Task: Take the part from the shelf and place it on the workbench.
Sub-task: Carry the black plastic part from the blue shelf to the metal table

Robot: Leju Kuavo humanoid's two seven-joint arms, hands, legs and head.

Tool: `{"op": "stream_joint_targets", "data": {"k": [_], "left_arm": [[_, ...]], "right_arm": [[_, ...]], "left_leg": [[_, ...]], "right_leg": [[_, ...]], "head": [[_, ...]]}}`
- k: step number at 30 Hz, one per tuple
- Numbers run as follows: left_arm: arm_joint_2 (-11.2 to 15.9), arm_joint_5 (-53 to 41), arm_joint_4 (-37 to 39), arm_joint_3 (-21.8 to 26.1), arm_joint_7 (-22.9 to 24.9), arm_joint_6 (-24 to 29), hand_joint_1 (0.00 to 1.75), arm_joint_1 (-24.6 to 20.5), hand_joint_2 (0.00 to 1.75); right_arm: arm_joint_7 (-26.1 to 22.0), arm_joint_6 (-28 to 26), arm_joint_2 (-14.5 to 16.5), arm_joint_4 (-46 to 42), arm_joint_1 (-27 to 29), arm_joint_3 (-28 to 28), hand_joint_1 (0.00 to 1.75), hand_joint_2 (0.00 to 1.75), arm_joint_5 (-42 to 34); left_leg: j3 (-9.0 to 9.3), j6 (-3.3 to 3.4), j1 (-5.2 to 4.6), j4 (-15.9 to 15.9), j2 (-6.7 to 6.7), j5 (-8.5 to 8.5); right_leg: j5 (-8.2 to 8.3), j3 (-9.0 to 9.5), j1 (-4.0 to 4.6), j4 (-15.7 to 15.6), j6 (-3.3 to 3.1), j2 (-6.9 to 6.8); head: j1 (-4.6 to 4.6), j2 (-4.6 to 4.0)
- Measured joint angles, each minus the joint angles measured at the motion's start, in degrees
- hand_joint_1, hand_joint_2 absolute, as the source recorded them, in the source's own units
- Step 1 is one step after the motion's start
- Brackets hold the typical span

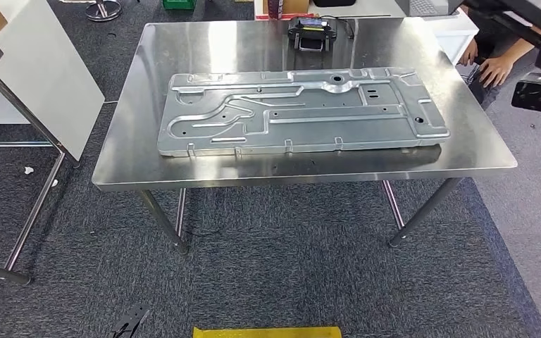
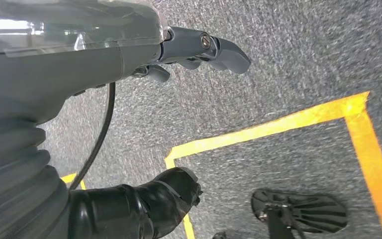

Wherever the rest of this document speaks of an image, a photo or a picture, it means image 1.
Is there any black device with screen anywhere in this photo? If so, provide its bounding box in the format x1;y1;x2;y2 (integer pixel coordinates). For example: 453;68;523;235
287;16;338;53

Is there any thin black device cable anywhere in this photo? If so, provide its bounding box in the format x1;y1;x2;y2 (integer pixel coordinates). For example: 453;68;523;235
319;15;357;41

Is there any chrome stool base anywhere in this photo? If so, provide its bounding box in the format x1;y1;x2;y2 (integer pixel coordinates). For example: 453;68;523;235
85;0;124;23

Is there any grey laptop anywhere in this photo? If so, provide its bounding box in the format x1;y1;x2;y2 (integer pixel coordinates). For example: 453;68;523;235
393;0;471;18

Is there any person's hand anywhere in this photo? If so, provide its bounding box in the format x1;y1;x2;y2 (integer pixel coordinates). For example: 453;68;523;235
478;55;516;89
458;37;480;67

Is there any white table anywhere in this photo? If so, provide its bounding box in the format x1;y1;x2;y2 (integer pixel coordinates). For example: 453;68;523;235
307;0;480;65

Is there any large steel workbench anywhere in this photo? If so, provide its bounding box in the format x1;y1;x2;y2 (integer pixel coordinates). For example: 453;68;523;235
92;18;519;256

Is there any green plastic crate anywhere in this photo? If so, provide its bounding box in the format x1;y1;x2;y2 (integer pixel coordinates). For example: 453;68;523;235
162;0;199;11

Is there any cardboard box with red strip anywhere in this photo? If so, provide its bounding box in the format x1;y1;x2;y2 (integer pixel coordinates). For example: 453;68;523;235
254;0;311;21

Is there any grey stamped sheet metal panel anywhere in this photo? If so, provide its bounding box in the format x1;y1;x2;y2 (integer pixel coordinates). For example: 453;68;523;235
156;66;452;159

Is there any white board panel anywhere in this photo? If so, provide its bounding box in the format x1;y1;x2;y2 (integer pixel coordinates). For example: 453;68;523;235
0;0;106;163

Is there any yellow floor tape square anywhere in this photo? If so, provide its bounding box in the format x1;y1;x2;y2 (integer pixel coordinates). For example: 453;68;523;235
192;326;343;338

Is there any flat black object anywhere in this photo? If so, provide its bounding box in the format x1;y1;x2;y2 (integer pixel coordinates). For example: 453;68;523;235
311;0;357;8

